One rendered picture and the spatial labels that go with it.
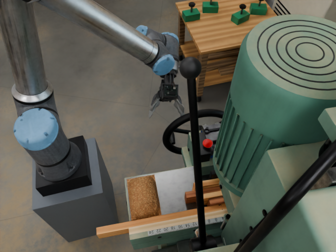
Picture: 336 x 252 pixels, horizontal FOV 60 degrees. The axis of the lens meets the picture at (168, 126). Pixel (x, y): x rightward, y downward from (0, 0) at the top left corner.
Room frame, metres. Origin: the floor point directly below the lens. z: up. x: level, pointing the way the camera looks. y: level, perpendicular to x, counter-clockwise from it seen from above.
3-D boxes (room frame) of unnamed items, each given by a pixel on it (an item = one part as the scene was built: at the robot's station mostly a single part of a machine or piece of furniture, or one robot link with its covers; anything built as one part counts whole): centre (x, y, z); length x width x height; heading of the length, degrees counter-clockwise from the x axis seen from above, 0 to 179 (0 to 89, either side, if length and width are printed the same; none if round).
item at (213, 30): (1.80, -0.44, 0.32); 0.66 x 0.57 x 0.64; 105
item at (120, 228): (0.28, -0.08, 0.92); 0.56 x 0.02 x 0.04; 101
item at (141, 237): (0.26, -0.19, 0.93); 0.60 x 0.02 x 0.06; 101
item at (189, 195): (0.35, -0.18, 0.92); 0.26 x 0.02 x 0.05; 101
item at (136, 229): (0.28, -0.19, 0.92); 0.60 x 0.02 x 0.05; 101
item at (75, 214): (0.60, 0.47, 0.27); 0.30 x 0.30 x 0.55; 15
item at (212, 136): (0.49, -0.14, 0.99); 0.13 x 0.11 x 0.06; 101
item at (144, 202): (0.34, 0.07, 0.92); 0.14 x 0.09 x 0.04; 11
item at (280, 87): (0.30, -0.18, 1.35); 0.18 x 0.18 x 0.31
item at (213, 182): (0.37, -0.17, 0.93); 0.20 x 0.02 x 0.07; 101
